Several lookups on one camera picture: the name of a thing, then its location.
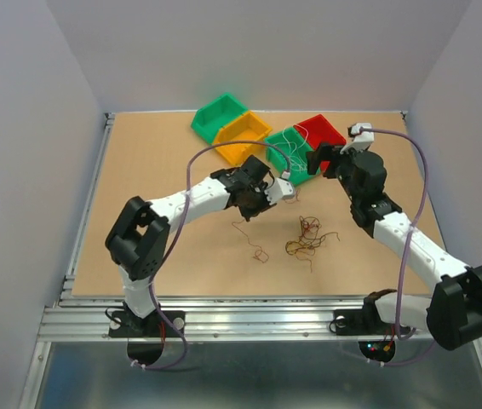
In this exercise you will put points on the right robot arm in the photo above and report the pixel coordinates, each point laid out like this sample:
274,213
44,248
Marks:
452,315

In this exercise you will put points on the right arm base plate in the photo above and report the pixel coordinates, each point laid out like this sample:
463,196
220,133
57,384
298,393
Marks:
358,322

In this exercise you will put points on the green bin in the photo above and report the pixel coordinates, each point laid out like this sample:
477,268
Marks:
209,119
288,141

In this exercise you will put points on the red bin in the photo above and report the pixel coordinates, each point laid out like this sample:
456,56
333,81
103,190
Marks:
313,132

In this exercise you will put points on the far green bin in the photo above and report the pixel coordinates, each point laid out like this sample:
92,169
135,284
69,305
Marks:
209,119

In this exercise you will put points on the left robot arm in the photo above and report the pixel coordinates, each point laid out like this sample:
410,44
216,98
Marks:
137,241

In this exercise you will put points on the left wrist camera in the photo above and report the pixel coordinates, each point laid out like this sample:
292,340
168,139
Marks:
280,189

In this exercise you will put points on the near green bin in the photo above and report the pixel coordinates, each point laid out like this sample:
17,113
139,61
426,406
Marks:
288,141

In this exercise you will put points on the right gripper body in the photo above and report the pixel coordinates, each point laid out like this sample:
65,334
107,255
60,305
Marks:
335,164

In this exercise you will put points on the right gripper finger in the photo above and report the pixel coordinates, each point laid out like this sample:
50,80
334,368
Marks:
326,149
314,160

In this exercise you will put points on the yellow bin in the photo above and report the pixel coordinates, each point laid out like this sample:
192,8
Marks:
247,127

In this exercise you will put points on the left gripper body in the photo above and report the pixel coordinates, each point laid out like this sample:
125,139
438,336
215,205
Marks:
256,201

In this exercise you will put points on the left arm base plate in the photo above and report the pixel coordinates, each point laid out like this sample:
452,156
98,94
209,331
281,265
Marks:
124,324

